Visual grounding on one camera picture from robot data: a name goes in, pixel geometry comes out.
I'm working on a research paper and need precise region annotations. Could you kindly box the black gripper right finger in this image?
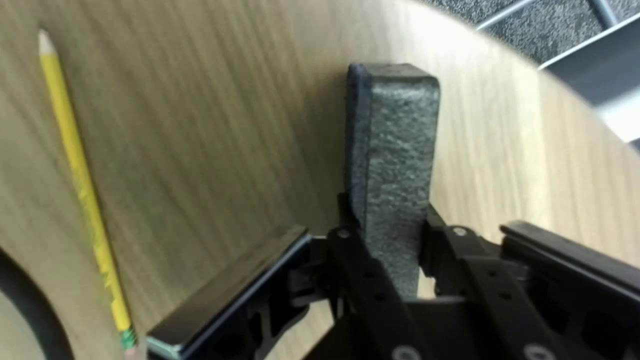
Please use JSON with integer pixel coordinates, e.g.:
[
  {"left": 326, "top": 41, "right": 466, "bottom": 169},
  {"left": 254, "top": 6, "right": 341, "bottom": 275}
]
[{"left": 417, "top": 204, "right": 640, "bottom": 360}]

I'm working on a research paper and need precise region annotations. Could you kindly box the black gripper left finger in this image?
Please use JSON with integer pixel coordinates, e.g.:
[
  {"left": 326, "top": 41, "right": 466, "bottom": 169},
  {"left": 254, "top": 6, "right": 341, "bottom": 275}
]
[{"left": 144, "top": 192, "right": 428, "bottom": 360}]

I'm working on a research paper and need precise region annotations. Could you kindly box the black foam duster block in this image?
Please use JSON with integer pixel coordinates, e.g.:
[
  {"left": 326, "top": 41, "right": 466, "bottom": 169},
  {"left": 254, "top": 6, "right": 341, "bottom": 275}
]
[{"left": 344, "top": 61, "right": 441, "bottom": 301}]

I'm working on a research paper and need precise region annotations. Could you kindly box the yellow pencil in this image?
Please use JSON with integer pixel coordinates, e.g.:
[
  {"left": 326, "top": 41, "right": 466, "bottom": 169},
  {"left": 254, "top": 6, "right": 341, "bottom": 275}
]
[{"left": 35, "top": 27, "right": 139, "bottom": 352}]

